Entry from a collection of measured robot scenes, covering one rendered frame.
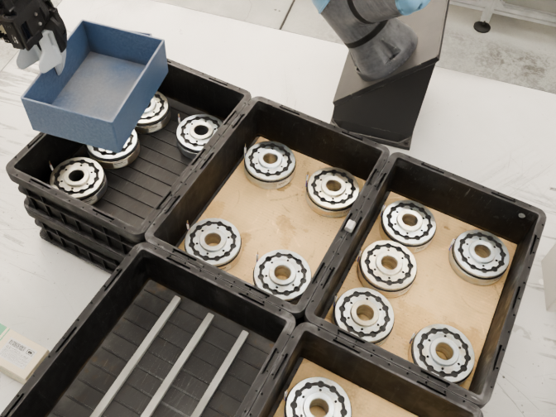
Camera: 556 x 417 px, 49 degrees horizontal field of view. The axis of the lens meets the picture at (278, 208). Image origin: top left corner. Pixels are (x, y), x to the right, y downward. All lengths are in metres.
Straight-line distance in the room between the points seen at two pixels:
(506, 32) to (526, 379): 2.17
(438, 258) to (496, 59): 1.92
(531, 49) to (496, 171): 1.65
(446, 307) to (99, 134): 0.66
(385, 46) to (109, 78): 0.59
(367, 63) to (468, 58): 1.63
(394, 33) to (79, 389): 0.92
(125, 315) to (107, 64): 0.43
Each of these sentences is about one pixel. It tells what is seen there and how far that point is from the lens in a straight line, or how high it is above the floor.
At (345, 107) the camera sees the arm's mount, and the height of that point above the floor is 0.79.
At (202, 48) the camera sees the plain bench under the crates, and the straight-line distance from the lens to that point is 1.71.
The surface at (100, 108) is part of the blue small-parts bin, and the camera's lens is 1.04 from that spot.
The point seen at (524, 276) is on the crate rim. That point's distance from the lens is 1.08.
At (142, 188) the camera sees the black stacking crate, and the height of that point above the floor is 0.83.
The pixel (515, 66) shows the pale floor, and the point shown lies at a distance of 3.00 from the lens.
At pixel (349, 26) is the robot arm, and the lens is 1.32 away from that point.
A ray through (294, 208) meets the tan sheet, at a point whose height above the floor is 0.83.
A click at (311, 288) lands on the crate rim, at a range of 0.98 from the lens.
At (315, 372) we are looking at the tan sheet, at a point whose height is 0.83.
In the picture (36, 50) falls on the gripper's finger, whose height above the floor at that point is 1.15.
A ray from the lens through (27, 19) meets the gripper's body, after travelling 0.95.
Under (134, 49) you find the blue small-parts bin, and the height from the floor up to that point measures 1.10.
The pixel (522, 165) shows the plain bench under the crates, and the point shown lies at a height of 0.70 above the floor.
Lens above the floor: 1.79
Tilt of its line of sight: 54 degrees down
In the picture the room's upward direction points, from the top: 4 degrees clockwise
